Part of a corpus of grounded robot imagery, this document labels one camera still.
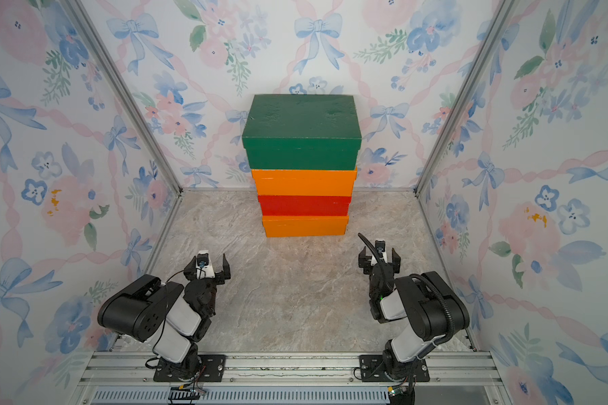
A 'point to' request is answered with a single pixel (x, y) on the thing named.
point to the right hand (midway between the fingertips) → (382, 248)
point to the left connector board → (183, 393)
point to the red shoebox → (305, 206)
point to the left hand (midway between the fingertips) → (212, 255)
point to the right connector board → (399, 395)
